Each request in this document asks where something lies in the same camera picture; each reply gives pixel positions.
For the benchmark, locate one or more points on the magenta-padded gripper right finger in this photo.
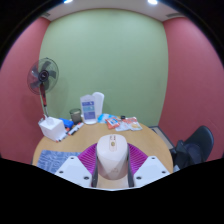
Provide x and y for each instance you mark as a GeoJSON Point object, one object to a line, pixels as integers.
{"type": "Point", "coordinates": [151, 170]}

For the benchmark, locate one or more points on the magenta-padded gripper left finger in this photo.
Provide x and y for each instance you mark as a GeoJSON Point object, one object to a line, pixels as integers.
{"type": "Point", "coordinates": [74, 170]}

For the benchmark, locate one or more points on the cream white computer mouse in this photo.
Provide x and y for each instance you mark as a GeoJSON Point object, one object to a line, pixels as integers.
{"type": "Point", "coordinates": [112, 156]}

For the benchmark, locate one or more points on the blue patterned mouse pad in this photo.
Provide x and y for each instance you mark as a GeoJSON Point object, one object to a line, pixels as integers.
{"type": "Point", "coordinates": [51, 159]}

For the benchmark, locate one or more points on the white marker red cap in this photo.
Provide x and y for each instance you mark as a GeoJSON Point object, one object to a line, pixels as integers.
{"type": "Point", "coordinates": [62, 137]}

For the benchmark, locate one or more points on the white marker black cap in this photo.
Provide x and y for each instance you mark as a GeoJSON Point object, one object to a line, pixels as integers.
{"type": "Point", "coordinates": [76, 128]}

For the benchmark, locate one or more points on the white tissue box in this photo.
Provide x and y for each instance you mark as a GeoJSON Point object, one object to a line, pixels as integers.
{"type": "Point", "coordinates": [51, 129]}

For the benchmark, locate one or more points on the blue whiteboard eraser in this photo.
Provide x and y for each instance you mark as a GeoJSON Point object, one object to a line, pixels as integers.
{"type": "Point", "coordinates": [67, 123]}

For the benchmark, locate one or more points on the dark glass cup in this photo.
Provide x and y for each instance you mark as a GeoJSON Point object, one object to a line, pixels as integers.
{"type": "Point", "coordinates": [75, 116]}

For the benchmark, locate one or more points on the light blue packet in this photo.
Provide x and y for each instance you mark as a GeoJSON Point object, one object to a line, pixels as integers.
{"type": "Point", "coordinates": [103, 117]}

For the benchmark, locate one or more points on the black office chair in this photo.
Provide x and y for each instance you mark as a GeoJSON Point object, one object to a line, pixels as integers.
{"type": "Point", "coordinates": [204, 138]}

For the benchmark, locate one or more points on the black red standing fan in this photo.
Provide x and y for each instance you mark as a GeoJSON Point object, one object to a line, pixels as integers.
{"type": "Point", "coordinates": [43, 76]}

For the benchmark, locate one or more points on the round ceiling light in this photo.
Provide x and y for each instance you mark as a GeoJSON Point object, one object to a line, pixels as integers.
{"type": "Point", "coordinates": [68, 1]}
{"type": "Point", "coordinates": [152, 1]}

